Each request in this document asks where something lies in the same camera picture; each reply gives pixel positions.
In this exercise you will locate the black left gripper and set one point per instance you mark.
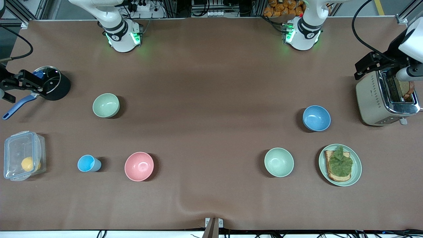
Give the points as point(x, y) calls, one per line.
point(392, 52)

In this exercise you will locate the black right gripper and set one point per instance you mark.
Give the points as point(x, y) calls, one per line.
point(4, 82)

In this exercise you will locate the light green bowl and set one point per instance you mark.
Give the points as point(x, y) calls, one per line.
point(105, 105)
point(279, 162)

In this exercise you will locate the blue bowl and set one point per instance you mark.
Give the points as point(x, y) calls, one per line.
point(316, 117)

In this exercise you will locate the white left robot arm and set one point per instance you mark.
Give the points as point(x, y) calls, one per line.
point(302, 36)

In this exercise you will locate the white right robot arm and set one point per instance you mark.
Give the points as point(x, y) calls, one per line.
point(120, 36)

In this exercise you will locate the pink bowl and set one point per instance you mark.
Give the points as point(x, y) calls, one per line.
point(139, 166)

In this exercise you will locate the glass lid with blue knob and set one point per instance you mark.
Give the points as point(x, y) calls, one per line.
point(51, 79)

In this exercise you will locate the beige and chrome toaster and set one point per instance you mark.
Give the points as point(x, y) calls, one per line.
point(368, 99)

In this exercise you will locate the brown toast slice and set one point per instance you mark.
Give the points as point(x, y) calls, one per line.
point(407, 90)

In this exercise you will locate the clear plastic lidded container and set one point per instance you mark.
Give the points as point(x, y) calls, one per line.
point(16, 148)

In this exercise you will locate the yellow lemon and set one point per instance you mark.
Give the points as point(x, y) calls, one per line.
point(28, 164)

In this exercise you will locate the blue plastic cup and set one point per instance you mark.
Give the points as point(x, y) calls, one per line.
point(86, 163)

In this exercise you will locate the bag of orange snacks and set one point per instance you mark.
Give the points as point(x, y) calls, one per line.
point(281, 8)

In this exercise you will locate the green lettuce leaf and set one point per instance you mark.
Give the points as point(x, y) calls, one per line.
point(340, 163)

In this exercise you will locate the light green plate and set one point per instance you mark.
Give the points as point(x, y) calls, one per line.
point(357, 168)

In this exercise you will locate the toasted bread slice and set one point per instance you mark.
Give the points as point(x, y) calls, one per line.
point(337, 178)

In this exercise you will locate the small white power strip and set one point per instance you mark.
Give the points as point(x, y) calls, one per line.
point(216, 13)

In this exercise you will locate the brown table cover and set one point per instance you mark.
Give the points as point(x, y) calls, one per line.
point(211, 198)

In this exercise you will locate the aluminium frame profile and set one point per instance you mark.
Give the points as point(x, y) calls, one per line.
point(19, 11)
point(409, 10)

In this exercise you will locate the grey metal bracket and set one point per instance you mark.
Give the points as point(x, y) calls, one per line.
point(213, 226)

